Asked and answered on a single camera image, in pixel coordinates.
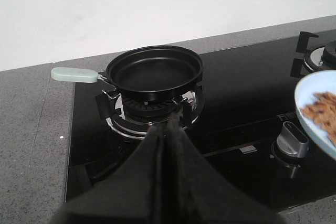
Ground black left burner grate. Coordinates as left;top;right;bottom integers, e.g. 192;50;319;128
96;85;205;140

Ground light blue plate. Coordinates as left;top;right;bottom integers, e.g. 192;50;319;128
295;70;335;159

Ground brown meat pieces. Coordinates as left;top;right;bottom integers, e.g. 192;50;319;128
300;92;335;146

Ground chrome wire pan support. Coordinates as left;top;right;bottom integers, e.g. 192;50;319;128
97;74;187;104

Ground black glass gas cooktop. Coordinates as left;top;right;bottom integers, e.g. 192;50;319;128
65;30;335;210

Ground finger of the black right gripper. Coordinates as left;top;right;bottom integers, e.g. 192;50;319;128
165;112;285;223

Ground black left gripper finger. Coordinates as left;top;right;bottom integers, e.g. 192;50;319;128
51;126;164;223

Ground black burner grate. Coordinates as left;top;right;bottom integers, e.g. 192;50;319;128
290;31;335;78
96;85;205;140

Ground black frying pan mint handle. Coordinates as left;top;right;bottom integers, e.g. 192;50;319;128
51;45;203;102

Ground black right burner grate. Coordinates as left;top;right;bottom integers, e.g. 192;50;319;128
290;31;335;78

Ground silver left stove knob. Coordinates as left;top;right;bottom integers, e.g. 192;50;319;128
271;121;309;167

